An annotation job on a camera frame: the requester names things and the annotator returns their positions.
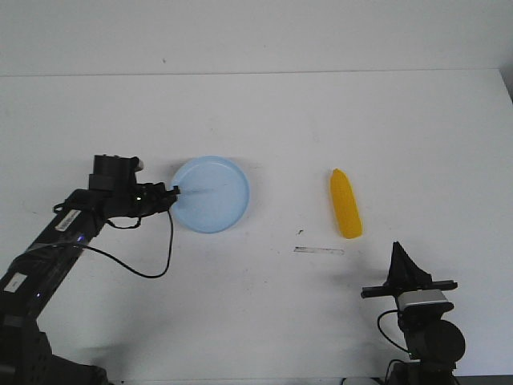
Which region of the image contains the light blue round plate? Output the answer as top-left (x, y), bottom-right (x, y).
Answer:
top-left (172, 156), bottom-right (250, 233)

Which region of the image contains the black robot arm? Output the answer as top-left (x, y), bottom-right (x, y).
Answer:
top-left (361, 241), bottom-right (466, 384)
top-left (1, 155), bottom-right (180, 384)

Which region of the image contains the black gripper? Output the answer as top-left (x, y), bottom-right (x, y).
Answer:
top-left (360, 241), bottom-right (458, 321)
top-left (88, 155), bottom-right (180, 219)

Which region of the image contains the yellow corn cob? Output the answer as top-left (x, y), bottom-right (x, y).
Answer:
top-left (329, 168), bottom-right (363, 239)

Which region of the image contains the clear tape strip on table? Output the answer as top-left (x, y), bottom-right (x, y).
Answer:
top-left (293, 246), bottom-right (345, 256)

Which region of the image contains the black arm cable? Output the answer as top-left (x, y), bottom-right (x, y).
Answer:
top-left (75, 208), bottom-right (174, 279)
top-left (376, 309), bottom-right (414, 356)

